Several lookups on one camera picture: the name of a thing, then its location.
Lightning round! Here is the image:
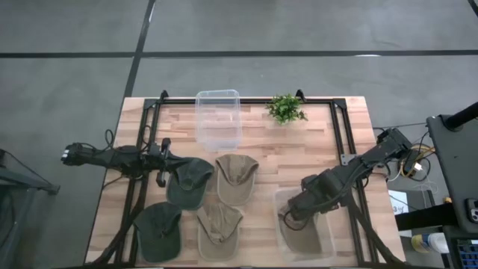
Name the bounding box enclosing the white plastic bottle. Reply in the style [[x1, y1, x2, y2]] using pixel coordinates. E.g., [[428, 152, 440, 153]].
[[410, 232, 450, 255]]

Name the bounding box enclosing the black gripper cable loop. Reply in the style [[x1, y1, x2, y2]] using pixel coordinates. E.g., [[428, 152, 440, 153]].
[[282, 210, 300, 232]]

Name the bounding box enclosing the yellow cable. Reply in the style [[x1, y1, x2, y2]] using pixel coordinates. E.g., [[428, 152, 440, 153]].
[[401, 144, 437, 177]]

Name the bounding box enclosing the beige baseball cap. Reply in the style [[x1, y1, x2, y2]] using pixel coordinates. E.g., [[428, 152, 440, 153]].
[[196, 202, 244, 262]]

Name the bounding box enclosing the black cart beam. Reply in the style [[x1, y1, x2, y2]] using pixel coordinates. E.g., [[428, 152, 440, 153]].
[[394, 211, 460, 232]]

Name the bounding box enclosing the blue plastic crate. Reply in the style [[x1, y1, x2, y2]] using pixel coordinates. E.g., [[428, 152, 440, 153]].
[[456, 238, 478, 269]]

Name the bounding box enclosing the small clear plastic bin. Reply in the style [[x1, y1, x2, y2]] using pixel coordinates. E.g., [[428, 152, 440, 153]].
[[194, 88, 243, 152]]

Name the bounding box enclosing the white paper sheet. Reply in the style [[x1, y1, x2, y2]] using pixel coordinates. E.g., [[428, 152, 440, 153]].
[[388, 189, 412, 216]]

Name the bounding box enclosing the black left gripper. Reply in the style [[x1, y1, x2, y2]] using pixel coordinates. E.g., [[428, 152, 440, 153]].
[[148, 137, 195, 187]]

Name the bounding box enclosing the black round pole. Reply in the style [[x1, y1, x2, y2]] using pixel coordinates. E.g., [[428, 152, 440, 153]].
[[442, 101, 478, 131]]

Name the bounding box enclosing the small green potted plant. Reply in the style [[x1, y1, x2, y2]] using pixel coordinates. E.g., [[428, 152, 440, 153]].
[[265, 93, 309, 126]]

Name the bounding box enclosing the black aluminium extrusion frame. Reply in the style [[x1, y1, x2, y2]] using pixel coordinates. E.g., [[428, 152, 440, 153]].
[[89, 89, 408, 268]]

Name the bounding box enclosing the large clear plastic bin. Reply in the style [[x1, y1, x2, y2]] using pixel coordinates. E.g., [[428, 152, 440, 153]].
[[273, 186, 337, 262]]

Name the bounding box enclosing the white cloth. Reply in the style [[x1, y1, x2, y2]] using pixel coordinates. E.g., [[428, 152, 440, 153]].
[[215, 153, 260, 207]]

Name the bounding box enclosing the dark green baseball cap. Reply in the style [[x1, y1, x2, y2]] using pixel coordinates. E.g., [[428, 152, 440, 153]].
[[133, 201, 183, 264], [166, 156, 216, 211]]

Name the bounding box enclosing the grey metal stand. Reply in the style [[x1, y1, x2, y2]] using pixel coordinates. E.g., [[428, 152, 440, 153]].
[[0, 148, 60, 196]]

